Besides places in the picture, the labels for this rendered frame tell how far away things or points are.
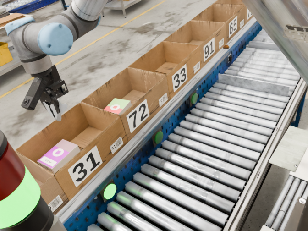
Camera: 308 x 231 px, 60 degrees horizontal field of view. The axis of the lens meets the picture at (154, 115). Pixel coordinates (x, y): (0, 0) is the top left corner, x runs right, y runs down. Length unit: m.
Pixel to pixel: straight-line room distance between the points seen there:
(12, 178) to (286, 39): 0.38
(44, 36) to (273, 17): 0.60
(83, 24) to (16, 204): 0.71
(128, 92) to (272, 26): 1.34
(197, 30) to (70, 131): 1.29
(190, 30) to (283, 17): 1.84
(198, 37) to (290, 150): 1.19
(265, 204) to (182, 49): 1.24
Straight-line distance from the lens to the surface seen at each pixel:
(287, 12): 0.42
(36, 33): 0.85
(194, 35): 2.25
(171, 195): 1.27
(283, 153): 1.44
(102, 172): 1.25
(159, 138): 1.43
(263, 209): 2.13
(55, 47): 0.83
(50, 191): 1.13
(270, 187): 2.25
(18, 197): 0.25
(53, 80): 1.03
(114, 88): 1.60
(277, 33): 0.44
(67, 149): 1.33
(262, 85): 1.85
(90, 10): 0.85
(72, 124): 1.46
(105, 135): 1.21
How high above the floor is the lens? 1.78
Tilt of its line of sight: 37 degrees down
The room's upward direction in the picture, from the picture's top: 12 degrees counter-clockwise
